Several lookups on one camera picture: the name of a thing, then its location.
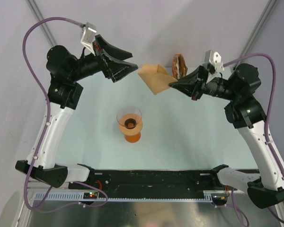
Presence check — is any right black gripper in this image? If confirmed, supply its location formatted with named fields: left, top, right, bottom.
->
left=169, top=65, right=239, bottom=101

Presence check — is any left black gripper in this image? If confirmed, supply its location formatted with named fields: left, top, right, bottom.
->
left=69, top=35, right=138, bottom=83

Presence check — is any brown paper coffee filter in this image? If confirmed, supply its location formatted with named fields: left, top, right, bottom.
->
left=138, top=64, right=177, bottom=95

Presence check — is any glass flask with orange liquid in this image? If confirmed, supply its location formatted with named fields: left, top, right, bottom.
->
left=124, top=132, right=141, bottom=143

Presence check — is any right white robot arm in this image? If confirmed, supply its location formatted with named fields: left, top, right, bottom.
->
left=169, top=63, right=284, bottom=209

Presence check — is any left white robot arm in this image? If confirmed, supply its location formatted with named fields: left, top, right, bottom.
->
left=15, top=35, right=138, bottom=189

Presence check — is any orange coffee filter package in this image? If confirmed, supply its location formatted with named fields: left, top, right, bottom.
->
left=172, top=54, right=188, bottom=80

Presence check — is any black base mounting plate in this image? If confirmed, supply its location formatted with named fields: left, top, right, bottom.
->
left=68, top=169, right=225, bottom=199

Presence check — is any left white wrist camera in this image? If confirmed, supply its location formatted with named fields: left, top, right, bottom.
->
left=80, top=23, right=97, bottom=54

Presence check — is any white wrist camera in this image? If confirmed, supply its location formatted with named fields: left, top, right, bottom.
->
left=80, top=23, right=97, bottom=54
left=202, top=50, right=224, bottom=83

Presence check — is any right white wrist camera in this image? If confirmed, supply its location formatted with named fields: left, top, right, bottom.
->
left=202, top=50, right=224, bottom=83

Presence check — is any left aluminium frame post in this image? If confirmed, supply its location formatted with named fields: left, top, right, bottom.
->
left=26, top=0, right=59, bottom=47

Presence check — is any aluminium frame post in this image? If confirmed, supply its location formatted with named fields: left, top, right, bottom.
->
left=239, top=0, right=280, bottom=58
left=26, top=0, right=59, bottom=47

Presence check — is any right aluminium frame post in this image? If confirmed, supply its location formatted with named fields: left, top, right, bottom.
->
left=239, top=0, right=280, bottom=58

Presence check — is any grey slotted cable duct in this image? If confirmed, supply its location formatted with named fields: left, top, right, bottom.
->
left=34, top=191, right=228, bottom=202

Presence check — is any aluminium front rail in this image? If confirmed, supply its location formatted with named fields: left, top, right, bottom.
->
left=26, top=172, right=281, bottom=192

